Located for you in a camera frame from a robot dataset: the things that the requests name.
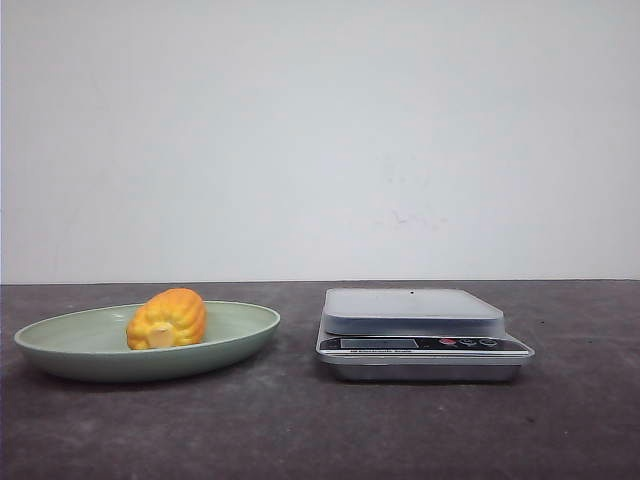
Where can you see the yellow corn cob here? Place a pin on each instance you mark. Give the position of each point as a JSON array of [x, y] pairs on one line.
[[173, 318]]

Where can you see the green oval plate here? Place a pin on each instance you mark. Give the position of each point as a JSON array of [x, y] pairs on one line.
[[91, 345]]

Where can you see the silver digital kitchen scale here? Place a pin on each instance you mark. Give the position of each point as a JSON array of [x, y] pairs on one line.
[[412, 334]]

